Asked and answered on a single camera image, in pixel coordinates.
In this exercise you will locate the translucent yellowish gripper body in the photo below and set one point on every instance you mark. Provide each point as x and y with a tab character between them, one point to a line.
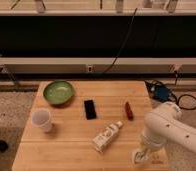
151	149

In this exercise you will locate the white square sponge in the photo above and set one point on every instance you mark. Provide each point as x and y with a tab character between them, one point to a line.
139	156

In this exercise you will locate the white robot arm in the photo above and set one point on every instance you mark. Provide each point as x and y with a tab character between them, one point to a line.
162	124

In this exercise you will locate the green ceramic bowl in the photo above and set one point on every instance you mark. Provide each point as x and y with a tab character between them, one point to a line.
58	92

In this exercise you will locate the white ceramic cup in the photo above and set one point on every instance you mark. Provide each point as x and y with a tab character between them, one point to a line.
42	119

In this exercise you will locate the small red-brown object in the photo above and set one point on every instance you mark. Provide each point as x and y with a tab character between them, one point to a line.
128	111

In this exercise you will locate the white tube bottle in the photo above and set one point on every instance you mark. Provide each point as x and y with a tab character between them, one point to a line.
104	138

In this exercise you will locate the blue power box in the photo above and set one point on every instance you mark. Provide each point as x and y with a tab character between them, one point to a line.
161	94

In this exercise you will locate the black rectangular block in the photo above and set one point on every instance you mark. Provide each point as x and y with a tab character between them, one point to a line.
90	109

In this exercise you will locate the black chair base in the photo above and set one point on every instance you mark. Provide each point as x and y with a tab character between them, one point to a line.
3	146

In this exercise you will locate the white wall outlet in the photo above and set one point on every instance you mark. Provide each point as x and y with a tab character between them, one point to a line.
90	69

